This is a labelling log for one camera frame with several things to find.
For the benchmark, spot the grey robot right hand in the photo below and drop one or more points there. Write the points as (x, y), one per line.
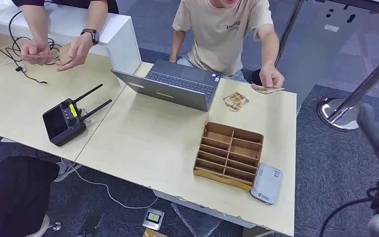
(372, 130)

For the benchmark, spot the person's left hand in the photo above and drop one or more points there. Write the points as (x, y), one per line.
(78, 49)
(269, 77)

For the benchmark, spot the person's right hand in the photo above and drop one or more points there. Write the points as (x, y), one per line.
(36, 52)

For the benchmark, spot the patterned ID card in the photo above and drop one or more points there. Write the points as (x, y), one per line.
(271, 90)

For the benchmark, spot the small brown wooden piece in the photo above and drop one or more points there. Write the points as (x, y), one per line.
(64, 54)

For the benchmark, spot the stack of patterned cards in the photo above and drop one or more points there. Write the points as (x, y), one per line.
(236, 101)

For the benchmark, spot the person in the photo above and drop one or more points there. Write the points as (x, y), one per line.
(36, 23)
(219, 39)
(9, 193)

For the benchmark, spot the wooden card organizer box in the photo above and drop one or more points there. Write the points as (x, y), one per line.
(228, 153)

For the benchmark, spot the white card reader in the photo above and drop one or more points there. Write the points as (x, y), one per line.
(266, 183)

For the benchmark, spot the black wristwatch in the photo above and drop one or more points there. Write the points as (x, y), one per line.
(93, 35)

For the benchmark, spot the chrome stanchion with silver base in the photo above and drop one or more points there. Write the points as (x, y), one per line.
(340, 113)

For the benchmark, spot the grey metal board with holes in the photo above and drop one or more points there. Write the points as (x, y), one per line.
(310, 65)

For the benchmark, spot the white cabinet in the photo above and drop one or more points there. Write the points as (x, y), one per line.
(121, 45)

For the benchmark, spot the chrome stanchion with black base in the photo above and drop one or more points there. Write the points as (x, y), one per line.
(287, 32)

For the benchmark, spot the black remote controller with antennas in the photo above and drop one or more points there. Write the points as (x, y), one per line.
(62, 124)

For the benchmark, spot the grey laptop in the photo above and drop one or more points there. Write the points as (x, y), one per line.
(176, 88)

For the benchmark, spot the white shoe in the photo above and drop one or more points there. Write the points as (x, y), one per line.
(63, 171)

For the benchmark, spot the white desk beam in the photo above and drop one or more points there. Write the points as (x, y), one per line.
(202, 211)

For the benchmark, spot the plastic wrapped desk foot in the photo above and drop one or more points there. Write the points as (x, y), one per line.
(196, 222)

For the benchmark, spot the small metal fitting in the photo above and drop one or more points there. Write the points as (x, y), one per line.
(57, 226)

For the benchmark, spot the metal floor socket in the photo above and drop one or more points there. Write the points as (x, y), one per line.
(153, 218)

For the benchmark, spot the yellow patterned object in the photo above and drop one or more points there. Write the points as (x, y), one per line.
(152, 233)

